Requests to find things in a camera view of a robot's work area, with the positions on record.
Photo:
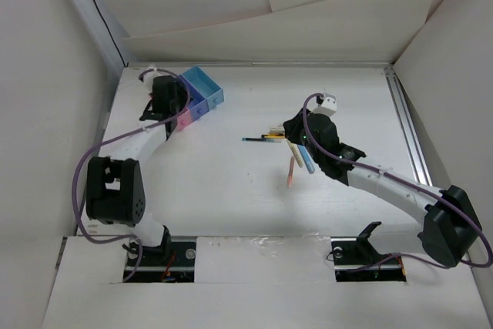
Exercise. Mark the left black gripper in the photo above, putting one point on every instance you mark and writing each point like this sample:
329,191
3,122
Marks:
182,93

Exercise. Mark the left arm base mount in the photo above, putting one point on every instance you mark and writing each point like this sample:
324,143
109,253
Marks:
172,262

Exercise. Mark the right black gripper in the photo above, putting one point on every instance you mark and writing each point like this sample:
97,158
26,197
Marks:
293,125

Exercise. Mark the aluminium rail right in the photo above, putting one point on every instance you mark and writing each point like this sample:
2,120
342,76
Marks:
418,162

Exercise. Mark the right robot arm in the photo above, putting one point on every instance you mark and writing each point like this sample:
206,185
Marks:
446,224

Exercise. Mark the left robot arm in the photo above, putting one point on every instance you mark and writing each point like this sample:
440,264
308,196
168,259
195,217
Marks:
115,192

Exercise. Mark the black teal pen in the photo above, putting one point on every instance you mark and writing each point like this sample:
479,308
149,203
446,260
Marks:
261,140

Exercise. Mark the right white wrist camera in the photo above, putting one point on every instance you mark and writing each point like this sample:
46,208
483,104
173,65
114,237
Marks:
326,105

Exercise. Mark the red white staple box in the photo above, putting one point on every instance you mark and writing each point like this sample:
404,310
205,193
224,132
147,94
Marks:
277,130

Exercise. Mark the pink container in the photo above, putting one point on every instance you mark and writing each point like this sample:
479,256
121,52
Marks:
183,120

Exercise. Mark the light blue container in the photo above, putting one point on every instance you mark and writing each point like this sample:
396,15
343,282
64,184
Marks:
205,86

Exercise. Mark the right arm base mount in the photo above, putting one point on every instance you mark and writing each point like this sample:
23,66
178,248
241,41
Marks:
356,260

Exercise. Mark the orange pink pen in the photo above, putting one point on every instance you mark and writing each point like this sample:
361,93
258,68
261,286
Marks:
290,172

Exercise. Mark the purple-blue container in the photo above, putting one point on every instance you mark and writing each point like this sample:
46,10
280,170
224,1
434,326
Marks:
198,104

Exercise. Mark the blue highlighter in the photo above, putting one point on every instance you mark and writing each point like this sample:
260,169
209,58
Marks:
307,159

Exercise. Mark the pale yellow highlighter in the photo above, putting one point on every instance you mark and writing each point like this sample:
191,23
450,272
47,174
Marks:
296,154

